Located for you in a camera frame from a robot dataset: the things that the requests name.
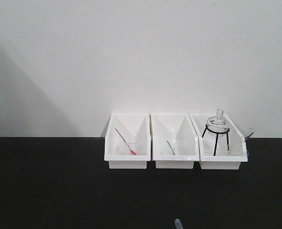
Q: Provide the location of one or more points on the white plastic bin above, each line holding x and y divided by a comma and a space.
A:
116, 152
227, 156
188, 154

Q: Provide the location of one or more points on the white plastic bin middle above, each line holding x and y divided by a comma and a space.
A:
188, 154

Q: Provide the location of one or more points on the red tipped pipette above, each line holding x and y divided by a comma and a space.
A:
131, 151

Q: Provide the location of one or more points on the small glass beaker bin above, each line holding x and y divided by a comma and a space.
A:
133, 143
174, 137

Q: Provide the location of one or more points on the white plastic bin right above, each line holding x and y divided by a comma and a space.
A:
227, 156

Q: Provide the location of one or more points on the black wire tripod stand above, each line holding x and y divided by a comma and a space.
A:
216, 140

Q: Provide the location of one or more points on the round bottom glass flask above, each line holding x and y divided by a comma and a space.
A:
218, 124

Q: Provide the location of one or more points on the white plastic bin left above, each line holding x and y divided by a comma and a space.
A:
116, 152

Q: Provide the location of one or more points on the small glass beaker left bin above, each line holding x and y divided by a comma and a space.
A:
133, 143

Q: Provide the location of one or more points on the clear plastic pipette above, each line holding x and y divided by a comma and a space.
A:
178, 224

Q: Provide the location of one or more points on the small glass beaker middle bin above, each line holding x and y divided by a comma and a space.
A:
174, 137

